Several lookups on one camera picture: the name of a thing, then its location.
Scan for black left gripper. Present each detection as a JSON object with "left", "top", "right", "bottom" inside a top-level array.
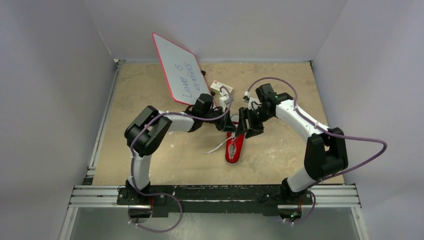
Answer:
[{"left": 201, "top": 106, "right": 237, "bottom": 133}]

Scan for white shoelace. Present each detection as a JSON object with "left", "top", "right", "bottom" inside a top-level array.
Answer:
[{"left": 204, "top": 132, "right": 237, "bottom": 156}]

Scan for red canvas sneaker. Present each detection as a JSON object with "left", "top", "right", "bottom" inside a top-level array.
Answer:
[{"left": 225, "top": 132, "right": 245, "bottom": 165}]

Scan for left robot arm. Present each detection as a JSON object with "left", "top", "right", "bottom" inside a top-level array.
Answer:
[{"left": 124, "top": 93, "right": 237, "bottom": 205}]

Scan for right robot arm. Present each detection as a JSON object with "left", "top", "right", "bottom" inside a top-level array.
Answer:
[{"left": 235, "top": 83, "right": 348, "bottom": 204}]

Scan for small white green box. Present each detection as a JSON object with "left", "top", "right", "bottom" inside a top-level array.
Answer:
[{"left": 209, "top": 81, "right": 233, "bottom": 97}]

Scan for pink framed whiteboard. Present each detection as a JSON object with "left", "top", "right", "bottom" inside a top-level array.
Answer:
[{"left": 152, "top": 32, "right": 211, "bottom": 106}]

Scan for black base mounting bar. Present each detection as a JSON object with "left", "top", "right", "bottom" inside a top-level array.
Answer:
[{"left": 116, "top": 183, "right": 313, "bottom": 219}]

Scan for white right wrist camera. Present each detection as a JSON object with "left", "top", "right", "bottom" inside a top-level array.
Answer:
[{"left": 243, "top": 91, "right": 262, "bottom": 110}]

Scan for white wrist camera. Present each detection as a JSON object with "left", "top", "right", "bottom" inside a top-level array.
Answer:
[
  {"left": 219, "top": 95, "right": 232, "bottom": 110},
  {"left": 243, "top": 91, "right": 262, "bottom": 110}
]

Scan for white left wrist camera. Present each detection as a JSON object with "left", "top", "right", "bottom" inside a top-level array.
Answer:
[{"left": 219, "top": 95, "right": 232, "bottom": 110}]

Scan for aluminium rail frame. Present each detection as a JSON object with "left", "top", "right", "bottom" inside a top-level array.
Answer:
[{"left": 60, "top": 60, "right": 368, "bottom": 240}]

